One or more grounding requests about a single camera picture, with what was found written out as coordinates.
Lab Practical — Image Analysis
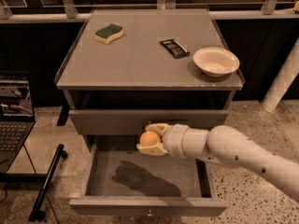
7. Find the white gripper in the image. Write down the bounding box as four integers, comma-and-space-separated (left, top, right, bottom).
136, 123, 189, 158

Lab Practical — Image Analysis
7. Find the orange fruit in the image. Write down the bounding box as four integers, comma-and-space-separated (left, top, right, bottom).
139, 131, 161, 145

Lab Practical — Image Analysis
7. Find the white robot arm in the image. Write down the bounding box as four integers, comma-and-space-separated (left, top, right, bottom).
136, 123, 299, 202

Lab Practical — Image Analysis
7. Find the open grey middle drawer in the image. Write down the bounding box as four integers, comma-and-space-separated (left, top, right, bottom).
70, 135, 227, 217

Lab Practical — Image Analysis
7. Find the closed grey top drawer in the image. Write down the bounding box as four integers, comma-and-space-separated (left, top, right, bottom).
69, 109, 228, 135

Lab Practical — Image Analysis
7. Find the grey drawer cabinet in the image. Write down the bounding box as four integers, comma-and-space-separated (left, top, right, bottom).
54, 8, 246, 218

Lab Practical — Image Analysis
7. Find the black snack bar wrapper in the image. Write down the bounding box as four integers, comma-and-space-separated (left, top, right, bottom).
160, 39, 190, 59

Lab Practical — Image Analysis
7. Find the white paper bowl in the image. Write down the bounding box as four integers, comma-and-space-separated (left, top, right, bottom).
193, 48, 240, 77

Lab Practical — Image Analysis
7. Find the green yellow sponge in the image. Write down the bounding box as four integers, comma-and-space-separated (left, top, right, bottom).
95, 23, 123, 45

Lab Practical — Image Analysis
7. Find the black stand leg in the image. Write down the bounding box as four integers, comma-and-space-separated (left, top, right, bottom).
28, 144, 67, 222

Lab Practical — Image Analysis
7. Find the black laptop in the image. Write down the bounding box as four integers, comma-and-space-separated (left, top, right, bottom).
0, 71, 36, 173

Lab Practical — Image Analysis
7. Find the metal window railing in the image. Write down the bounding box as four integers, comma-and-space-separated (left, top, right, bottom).
0, 0, 299, 23

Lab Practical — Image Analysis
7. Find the black laptop cable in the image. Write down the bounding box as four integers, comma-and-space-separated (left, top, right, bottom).
0, 143, 62, 224

